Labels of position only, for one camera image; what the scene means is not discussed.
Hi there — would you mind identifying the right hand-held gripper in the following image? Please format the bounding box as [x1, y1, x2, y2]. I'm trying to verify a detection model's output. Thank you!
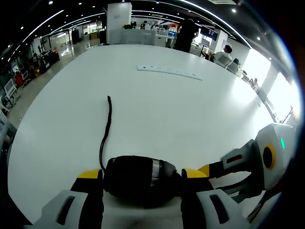
[197, 123, 297, 204]

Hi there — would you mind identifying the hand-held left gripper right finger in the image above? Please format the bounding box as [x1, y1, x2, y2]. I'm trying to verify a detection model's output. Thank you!
[181, 168, 251, 229]

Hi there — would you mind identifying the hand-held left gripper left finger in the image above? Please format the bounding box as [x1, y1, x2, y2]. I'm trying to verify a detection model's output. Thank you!
[23, 168, 104, 229]

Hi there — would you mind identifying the grey office chair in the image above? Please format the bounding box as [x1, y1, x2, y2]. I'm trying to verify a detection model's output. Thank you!
[226, 58, 240, 74]

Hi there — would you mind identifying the white power strip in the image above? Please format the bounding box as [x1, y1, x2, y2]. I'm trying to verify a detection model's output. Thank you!
[136, 63, 203, 82]

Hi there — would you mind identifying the white office chair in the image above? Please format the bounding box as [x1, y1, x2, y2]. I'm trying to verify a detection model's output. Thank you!
[4, 79, 18, 101]

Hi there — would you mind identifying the white square pillar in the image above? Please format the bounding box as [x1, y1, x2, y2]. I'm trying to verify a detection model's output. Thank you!
[106, 2, 132, 45]

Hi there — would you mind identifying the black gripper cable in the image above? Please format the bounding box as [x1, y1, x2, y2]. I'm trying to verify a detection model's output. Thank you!
[246, 190, 275, 223]

